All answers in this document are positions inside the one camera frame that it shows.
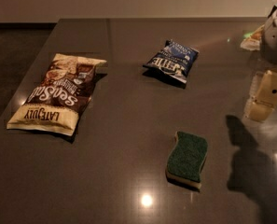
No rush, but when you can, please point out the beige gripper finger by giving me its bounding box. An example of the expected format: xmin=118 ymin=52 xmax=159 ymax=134
xmin=249 ymin=72 xmax=264 ymax=97
xmin=244 ymin=66 xmax=277 ymax=122

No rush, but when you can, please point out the brown Late July chip bag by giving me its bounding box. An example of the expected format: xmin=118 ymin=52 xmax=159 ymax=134
xmin=7 ymin=53 xmax=106 ymax=136

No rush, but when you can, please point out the blue Kettle chip bag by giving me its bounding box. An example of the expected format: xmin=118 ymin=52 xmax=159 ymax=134
xmin=144 ymin=40 xmax=199 ymax=84

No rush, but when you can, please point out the green and yellow sponge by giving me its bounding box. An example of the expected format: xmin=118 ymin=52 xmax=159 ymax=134
xmin=165 ymin=132 xmax=208 ymax=189

